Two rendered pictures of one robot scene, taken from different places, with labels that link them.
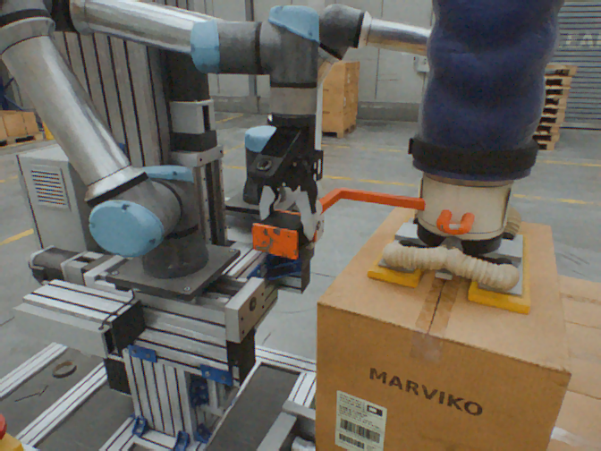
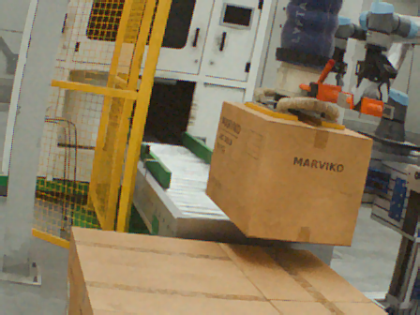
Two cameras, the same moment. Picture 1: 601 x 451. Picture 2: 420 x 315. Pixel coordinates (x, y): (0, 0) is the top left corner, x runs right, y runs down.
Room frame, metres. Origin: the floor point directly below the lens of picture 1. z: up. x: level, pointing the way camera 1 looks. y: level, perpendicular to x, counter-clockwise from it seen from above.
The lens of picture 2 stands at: (2.56, -2.38, 1.28)
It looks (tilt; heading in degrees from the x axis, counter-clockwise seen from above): 12 degrees down; 133
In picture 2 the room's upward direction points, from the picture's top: 11 degrees clockwise
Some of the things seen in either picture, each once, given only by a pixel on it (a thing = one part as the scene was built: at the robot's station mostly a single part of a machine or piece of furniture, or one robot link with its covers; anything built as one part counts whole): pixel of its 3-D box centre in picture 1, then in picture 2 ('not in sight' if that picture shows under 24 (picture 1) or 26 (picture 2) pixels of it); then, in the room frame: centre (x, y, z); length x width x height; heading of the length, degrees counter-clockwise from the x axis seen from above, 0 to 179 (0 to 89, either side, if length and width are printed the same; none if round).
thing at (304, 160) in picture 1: (294, 151); (337, 60); (0.68, 0.00, 1.34); 0.09 x 0.08 x 0.12; 153
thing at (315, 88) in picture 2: not in sight; (324, 92); (1.02, -0.46, 1.20); 0.10 x 0.08 x 0.06; 63
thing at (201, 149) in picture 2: not in sight; (219, 158); (-0.58, 0.63, 0.60); 1.60 x 0.10 x 0.09; 154
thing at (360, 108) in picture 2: not in sight; (367, 105); (1.33, -0.63, 1.20); 0.08 x 0.07 x 0.05; 153
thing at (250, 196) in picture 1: (264, 183); not in sight; (1.31, 0.11, 1.09); 0.15 x 0.15 x 0.10
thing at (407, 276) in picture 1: (411, 240); (316, 115); (0.84, -0.26, 1.10); 0.34 x 0.10 x 0.05; 153
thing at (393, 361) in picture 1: (442, 329); (283, 168); (0.80, -0.35, 0.87); 0.60 x 0.40 x 0.40; 153
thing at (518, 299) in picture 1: (503, 257); (270, 107); (0.76, -0.43, 1.10); 0.34 x 0.10 x 0.05; 153
